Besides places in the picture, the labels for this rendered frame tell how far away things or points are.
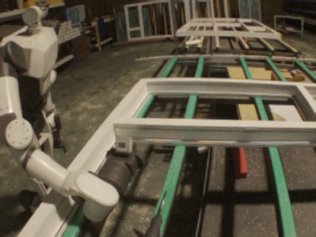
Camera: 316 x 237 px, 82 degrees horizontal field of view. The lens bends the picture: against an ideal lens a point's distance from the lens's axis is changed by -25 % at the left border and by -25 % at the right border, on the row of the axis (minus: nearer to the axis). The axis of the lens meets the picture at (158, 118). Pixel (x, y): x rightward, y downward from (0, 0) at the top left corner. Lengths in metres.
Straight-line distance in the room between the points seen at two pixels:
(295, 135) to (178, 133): 0.44
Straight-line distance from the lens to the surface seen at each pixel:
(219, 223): 0.91
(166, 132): 0.83
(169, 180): 0.69
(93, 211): 0.57
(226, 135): 0.80
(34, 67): 0.83
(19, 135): 0.56
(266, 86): 1.19
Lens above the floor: 1.34
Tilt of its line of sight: 29 degrees down
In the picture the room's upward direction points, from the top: 8 degrees counter-clockwise
